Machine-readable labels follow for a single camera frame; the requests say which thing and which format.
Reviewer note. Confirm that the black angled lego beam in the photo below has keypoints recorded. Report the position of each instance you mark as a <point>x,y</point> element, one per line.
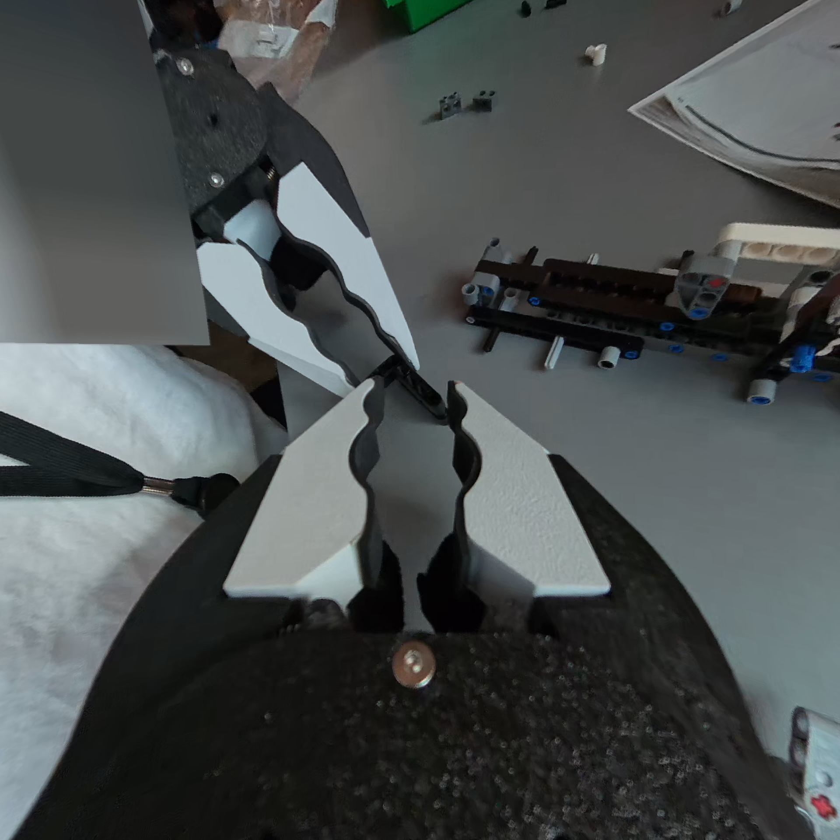
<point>413,388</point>

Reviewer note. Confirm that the partly built lego vehicle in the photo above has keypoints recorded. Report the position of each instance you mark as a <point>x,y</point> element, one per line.
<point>590,282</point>

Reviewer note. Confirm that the dark grey lego brick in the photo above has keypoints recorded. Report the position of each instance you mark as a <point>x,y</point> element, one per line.
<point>484,100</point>
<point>450,106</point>

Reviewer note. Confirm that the clear plastic bag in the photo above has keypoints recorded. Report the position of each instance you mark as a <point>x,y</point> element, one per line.
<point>275,46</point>

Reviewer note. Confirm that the small pale lego bush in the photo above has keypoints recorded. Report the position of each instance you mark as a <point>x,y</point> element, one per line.
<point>730,6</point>

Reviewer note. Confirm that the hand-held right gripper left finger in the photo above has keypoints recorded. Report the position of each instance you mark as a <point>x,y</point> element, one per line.
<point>302,512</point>

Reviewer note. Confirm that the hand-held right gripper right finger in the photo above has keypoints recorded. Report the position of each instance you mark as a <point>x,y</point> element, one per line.
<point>525,512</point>

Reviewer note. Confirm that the grey lego beam red axle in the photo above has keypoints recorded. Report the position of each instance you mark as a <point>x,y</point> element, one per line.
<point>814,754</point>

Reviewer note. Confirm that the green lego brick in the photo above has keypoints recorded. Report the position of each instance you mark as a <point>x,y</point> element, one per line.
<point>426,13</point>

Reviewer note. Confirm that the lego instruction booklet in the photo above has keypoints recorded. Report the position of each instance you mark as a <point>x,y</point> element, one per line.
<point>754,98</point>

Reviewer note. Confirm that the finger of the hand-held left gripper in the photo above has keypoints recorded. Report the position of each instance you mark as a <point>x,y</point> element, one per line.
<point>341,229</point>
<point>243,289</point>

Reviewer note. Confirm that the small white lego connector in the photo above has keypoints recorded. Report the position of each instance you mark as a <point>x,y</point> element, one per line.
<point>596,54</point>

